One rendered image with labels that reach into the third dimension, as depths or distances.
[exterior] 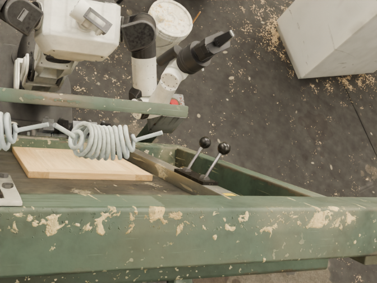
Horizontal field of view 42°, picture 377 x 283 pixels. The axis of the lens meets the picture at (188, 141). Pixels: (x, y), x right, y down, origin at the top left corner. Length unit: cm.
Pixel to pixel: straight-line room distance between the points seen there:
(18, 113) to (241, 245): 209
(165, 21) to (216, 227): 249
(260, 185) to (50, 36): 82
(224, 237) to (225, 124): 264
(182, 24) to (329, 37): 116
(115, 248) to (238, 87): 299
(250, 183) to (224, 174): 17
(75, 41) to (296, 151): 236
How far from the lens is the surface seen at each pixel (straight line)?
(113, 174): 148
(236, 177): 163
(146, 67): 178
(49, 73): 232
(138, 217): 75
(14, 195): 75
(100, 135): 85
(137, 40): 173
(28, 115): 279
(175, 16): 327
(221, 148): 136
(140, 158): 178
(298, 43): 402
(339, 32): 373
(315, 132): 390
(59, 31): 166
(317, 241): 95
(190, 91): 343
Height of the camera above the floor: 263
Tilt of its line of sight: 54 degrees down
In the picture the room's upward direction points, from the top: 45 degrees clockwise
